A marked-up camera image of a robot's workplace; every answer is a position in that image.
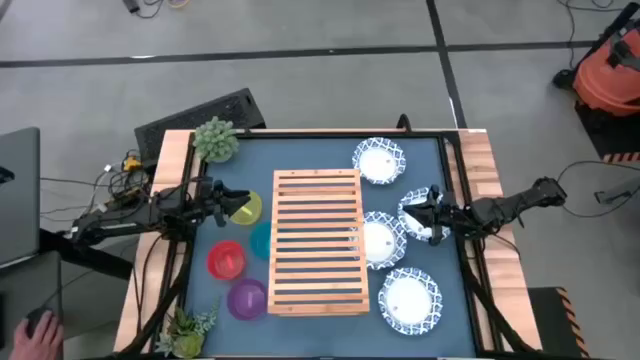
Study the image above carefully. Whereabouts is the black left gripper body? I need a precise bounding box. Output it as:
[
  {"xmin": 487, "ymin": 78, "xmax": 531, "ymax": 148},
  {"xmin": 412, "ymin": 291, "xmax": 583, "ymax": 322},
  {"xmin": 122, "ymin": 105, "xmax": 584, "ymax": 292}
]
[{"xmin": 197, "ymin": 178, "xmax": 230, "ymax": 229}]

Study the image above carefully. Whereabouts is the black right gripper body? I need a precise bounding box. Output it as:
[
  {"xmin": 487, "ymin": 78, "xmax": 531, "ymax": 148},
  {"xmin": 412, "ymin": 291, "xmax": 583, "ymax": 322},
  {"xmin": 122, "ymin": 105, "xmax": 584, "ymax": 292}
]
[{"xmin": 428, "ymin": 184, "xmax": 454, "ymax": 247}]

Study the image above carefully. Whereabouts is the blue patterned paper bowl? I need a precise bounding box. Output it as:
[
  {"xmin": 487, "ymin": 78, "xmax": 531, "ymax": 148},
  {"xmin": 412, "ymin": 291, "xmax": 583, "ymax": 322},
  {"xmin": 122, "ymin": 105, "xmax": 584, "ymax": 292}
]
[
  {"xmin": 377, "ymin": 266, "xmax": 444, "ymax": 336},
  {"xmin": 397, "ymin": 186, "xmax": 454, "ymax": 243},
  {"xmin": 351, "ymin": 136, "xmax": 407, "ymax": 186},
  {"xmin": 357, "ymin": 210, "xmax": 408, "ymax": 272}
]

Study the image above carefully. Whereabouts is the yellow plastic bowl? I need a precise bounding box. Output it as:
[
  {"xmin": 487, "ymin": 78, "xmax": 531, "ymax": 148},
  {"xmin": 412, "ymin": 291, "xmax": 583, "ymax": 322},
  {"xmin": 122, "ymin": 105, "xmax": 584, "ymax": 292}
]
[{"xmin": 229, "ymin": 190, "xmax": 264, "ymax": 227}]

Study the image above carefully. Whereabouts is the teal plastic bowl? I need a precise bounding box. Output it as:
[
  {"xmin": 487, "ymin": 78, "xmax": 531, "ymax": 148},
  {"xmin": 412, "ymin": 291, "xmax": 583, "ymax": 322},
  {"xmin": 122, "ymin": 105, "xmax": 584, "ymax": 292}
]
[{"xmin": 248, "ymin": 220, "xmax": 274, "ymax": 261}]

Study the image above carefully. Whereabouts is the red plastic bowl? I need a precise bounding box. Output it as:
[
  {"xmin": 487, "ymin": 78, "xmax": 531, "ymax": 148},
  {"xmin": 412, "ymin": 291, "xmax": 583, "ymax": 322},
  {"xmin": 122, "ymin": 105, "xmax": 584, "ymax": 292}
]
[{"xmin": 206, "ymin": 240, "xmax": 247, "ymax": 281}]

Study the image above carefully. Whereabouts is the purple plastic bowl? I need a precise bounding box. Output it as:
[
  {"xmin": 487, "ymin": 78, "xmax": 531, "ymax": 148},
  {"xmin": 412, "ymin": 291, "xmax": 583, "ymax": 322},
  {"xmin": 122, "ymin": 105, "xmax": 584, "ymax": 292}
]
[{"xmin": 226, "ymin": 278, "xmax": 269, "ymax": 322}]

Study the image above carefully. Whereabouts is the wooden slatted shelf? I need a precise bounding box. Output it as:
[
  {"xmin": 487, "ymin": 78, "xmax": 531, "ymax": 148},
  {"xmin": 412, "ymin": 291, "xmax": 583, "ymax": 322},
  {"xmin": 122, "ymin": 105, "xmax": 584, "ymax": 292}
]
[{"xmin": 267, "ymin": 168, "xmax": 371, "ymax": 317}]

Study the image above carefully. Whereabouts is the round green succulent plant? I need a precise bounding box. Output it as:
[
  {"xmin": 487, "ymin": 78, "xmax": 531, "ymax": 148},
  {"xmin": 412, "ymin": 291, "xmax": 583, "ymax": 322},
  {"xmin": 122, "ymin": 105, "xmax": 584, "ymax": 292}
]
[{"xmin": 192, "ymin": 115, "xmax": 240, "ymax": 164}]

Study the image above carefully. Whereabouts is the mixed spiky succulent plant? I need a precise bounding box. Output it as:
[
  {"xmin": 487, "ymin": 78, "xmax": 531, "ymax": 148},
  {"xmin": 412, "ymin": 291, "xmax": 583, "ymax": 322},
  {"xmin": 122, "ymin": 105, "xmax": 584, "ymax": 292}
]
[{"xmin": 154, "ymin": 298, "xmax": 222, "ymax": 360}]

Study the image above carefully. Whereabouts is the black hazard-striped floor mat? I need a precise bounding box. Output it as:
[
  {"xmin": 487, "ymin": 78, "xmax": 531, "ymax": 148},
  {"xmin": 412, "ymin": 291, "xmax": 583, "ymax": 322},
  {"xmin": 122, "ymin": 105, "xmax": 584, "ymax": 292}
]
[
  {"xmin": 574, "ymin": 99, "xmax": 640, "ymax": 164},
  {"xmin": 527, "ymin": 286, "xmax": 591, "ymax": 359}
]

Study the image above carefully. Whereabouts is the blue table mat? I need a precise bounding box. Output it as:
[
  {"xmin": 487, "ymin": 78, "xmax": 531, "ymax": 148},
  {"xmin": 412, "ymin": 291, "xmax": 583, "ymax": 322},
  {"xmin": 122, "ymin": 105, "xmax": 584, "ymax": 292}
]
[{"xmin": 184, "ymin": 137, "xmax": 479, "ymax": 357}]

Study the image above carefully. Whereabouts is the grey laptop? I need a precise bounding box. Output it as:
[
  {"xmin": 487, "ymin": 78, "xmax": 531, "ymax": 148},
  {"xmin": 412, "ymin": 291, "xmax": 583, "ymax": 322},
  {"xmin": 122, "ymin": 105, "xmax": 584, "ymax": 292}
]
[{"xmin": 0, "ymin": 126, "xmax": 41, "ymax": 267}]

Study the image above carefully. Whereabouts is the black computer mouse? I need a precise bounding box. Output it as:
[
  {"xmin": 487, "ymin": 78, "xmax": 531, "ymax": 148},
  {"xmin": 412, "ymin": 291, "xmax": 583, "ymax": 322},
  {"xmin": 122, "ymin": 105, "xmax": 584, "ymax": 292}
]
[{"xmin": 24, "ymin": 306, "xmax": 54, "ymax": 332}]

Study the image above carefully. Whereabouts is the black side desk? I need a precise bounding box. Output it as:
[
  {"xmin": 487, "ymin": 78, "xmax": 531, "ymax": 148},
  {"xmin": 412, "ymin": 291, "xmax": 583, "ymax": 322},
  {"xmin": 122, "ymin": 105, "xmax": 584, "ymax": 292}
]
[{"xmin": 0, "ymin": 249, "xmax": 65, "ymax": 360}]

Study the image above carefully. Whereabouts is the orange shop vacuum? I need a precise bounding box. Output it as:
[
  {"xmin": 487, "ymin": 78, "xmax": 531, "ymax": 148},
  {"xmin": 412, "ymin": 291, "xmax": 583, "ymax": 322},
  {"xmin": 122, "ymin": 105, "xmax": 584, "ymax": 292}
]
[{"xmin": 552, "ymin": 2, "xmax": 640, "ymax": 119}]

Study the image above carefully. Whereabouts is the person's hand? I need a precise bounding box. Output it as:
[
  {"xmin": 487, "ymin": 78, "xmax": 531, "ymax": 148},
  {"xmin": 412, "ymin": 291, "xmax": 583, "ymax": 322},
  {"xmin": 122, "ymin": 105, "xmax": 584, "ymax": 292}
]
[{"xmin": 8, "ymin": 310, "xmax": 65, "ymax": 360}]

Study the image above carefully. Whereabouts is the tangled cable bundle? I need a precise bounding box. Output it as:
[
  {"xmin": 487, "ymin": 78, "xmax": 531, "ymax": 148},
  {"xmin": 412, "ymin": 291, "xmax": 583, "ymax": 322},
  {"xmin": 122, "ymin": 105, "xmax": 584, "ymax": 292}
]
[{"xmin": 39, "ymin": 149, "xmax": 151, "ymax": 236}]

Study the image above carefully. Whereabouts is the black rig support post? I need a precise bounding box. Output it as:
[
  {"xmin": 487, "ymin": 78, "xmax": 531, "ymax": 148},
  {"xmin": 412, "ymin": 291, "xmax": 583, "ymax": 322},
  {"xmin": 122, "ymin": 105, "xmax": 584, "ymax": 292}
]
[
  {"xmin": 115, "ymin": 238, "xmax": 196, "ymax": 360},
  {"xmin": 457, "ymin": 244, "xmax": 539, "ymax": 359}
]

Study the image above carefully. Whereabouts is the black table frame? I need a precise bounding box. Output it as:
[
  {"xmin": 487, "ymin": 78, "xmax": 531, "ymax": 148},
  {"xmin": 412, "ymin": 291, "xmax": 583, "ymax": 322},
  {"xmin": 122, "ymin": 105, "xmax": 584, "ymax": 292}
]
[{"xmin": 177, "ymin": 129, "xmax": 501, "ymax": 359}]

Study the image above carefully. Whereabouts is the thin black floor cable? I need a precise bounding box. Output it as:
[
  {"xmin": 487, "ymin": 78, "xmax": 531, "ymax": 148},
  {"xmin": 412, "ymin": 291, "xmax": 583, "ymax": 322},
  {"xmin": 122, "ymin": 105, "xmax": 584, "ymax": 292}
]
[{"xmin": 557, "ymin": 0, "xmax": 632, "ymax": 70}]

